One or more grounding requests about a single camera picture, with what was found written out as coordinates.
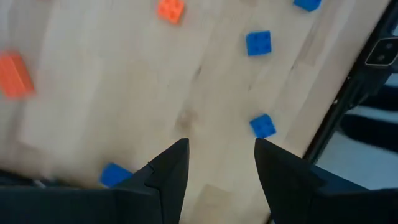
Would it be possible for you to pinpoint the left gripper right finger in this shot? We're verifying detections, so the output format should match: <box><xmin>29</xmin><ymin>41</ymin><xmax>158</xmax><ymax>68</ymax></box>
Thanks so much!
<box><xmin>254</xmin><ymin>138</ymin><xmax>398</xmax><ymax>224</ymax></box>

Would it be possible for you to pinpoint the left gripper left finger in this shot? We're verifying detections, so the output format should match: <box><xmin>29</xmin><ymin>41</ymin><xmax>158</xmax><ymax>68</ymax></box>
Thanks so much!
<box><xmin>0</xmin><ymin>138</ymin><xmax>190</xmax><ymax>224</ymax></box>

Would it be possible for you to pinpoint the blue small square block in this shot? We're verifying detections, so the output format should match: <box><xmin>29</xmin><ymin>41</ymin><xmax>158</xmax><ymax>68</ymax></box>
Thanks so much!
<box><xmin>249</xmin><ymin>113</ymin><xmax>277</xmax><ymax>139</ymax></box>
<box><xmin>245</xmin><ymin>30</ymin><xmax>272</xmax><ymax>57</ymax></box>

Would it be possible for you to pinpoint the blue long block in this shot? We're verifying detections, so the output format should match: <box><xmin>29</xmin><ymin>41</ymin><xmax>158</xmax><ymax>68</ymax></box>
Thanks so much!
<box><xmin>99</xmin><ymin>162</ymin><xmax>134</xmax><ymax>189</ymax></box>
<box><xmin>292</xmin><ymin>0</ymin><xmax>323</xmax><ymax>12</ymax></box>

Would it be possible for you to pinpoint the orange long block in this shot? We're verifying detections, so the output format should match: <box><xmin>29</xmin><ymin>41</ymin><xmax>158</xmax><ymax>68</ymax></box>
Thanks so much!
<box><xmin>0</xmin><ymin>51</ymin><xmax>35</xmax><ymax>100</ymax></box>

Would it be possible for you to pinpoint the orange small square block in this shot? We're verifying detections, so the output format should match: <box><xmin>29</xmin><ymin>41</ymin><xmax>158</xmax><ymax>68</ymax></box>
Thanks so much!
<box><xmin>157</xmin><ymin>0</ymin><xmax>186</xmax><ymax>25</ymax></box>

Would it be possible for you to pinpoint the black aluminium table frame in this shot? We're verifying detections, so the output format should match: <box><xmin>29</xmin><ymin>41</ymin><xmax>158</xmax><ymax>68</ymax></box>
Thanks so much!
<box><xmin>303</xmin><ymin>0</ymin><xmax>398</xmax><ymax>164</ymax></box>

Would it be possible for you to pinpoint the table-level camera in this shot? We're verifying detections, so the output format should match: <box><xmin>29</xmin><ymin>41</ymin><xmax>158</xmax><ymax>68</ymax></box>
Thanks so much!
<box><xmin>364</xmin><ymin>36</ymin><xmax>398</xmax><ymax>68</ymax></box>

